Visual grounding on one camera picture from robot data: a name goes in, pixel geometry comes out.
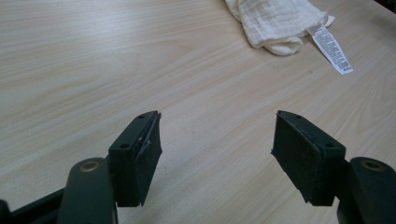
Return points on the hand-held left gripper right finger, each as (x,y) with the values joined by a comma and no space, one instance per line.
(306,161)

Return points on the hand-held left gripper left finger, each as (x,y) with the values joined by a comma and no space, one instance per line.
(134,161)

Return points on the white muslin cloth with tag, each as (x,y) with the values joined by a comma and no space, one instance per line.
(274,21)

